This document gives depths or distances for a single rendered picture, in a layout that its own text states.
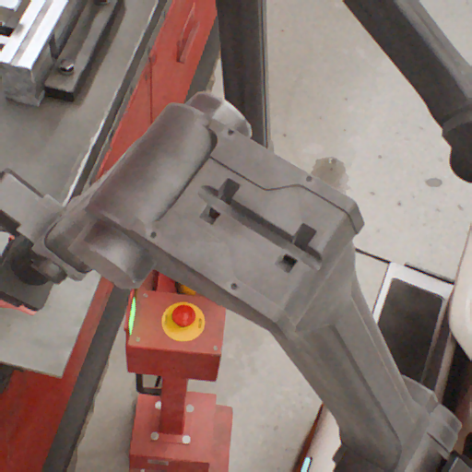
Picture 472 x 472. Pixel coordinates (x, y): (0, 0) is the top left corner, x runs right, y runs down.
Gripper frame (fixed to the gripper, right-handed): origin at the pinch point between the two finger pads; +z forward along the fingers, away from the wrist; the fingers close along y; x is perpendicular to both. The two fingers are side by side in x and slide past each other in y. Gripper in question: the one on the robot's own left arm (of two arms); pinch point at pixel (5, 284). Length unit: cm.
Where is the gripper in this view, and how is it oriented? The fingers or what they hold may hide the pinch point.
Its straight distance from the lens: 99.6
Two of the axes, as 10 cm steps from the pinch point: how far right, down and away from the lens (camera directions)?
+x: 7.8, 4.8, 4.1
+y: -2.1, 8.1, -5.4
